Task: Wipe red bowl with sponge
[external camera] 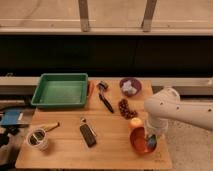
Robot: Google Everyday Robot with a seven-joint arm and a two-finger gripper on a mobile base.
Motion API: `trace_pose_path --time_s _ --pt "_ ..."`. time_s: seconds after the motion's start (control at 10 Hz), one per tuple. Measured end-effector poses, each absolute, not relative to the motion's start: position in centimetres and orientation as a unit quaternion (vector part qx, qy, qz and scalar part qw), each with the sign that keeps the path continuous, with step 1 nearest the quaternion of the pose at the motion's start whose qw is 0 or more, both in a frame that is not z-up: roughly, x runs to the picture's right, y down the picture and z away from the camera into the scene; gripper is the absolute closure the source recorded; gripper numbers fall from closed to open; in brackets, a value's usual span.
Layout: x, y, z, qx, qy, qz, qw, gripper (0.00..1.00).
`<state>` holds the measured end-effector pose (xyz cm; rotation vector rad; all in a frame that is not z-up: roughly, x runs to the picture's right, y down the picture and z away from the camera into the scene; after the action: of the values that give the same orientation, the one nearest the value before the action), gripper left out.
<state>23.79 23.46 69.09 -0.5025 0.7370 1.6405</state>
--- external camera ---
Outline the blue box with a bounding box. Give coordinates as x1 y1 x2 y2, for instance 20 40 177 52
0 109 23 126

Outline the black rectangular remote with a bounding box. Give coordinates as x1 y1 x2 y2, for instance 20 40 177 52
80 124 96 147

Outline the orange fruit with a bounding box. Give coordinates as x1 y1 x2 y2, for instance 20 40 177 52
129 117 143 130

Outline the orange carrot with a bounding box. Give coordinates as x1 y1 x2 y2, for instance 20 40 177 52
87 81 94 99

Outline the bunch of dark grapes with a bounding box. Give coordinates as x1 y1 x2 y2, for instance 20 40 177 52
118 99 138 119

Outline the wooden handled tool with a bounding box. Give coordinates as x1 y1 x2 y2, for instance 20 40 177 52
39 122 60 132

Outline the green plastic tray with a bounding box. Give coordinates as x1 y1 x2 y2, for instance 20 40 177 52
31 73 88 108

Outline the white crumpled object in bowl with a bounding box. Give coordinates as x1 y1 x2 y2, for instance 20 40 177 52
122 81 137 94

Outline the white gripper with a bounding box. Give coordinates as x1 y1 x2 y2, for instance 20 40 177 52
144 116 168 137

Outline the purple bowl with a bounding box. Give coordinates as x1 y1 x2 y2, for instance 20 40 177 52
119 77 142 97

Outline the wooden cutting board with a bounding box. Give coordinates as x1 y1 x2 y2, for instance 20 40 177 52
16 79 172 170

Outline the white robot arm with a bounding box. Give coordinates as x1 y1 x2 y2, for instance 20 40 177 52
144 88 213 136

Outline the red bowl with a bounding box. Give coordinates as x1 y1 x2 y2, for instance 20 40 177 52
130 127 156 155

